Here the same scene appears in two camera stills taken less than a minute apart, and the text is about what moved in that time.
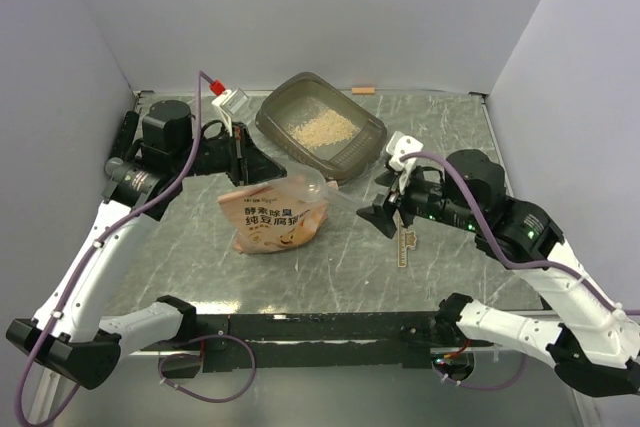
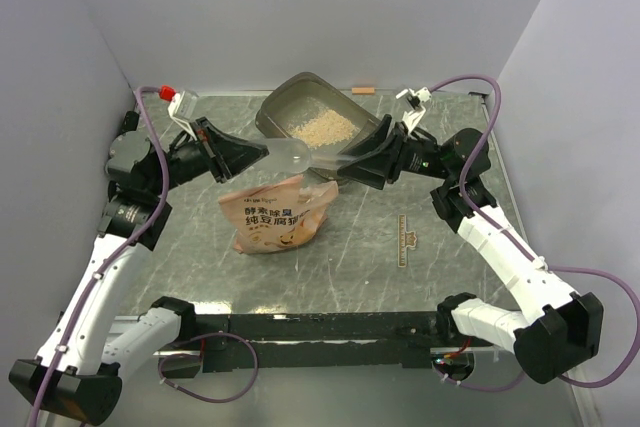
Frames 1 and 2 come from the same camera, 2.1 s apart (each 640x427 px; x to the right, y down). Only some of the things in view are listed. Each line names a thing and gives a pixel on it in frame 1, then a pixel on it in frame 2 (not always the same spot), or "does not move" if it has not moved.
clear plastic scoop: [305, 183] -> [290, 155]
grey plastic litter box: [320, 127] does not move
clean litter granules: [324, 129] does not move
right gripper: [379, 213] -> [371, 170]
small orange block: [363, 90] does not move
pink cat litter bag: [263, 220] does not move
